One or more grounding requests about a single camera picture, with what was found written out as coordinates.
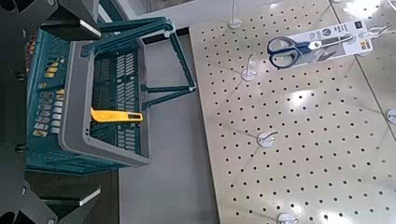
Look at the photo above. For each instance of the yellow utility knife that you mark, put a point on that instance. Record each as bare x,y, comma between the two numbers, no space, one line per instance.
112,116

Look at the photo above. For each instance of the teal crate with grey rim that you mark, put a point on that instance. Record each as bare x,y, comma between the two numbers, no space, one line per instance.
77,93

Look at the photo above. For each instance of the blue scissors on card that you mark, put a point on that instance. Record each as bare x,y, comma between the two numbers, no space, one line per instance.
289,51

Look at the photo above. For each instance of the light perforated pegboard panel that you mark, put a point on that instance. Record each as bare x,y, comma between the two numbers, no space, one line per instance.
311,124
383,77

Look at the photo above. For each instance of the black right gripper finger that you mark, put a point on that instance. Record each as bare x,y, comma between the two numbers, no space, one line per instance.
65,199
70,21

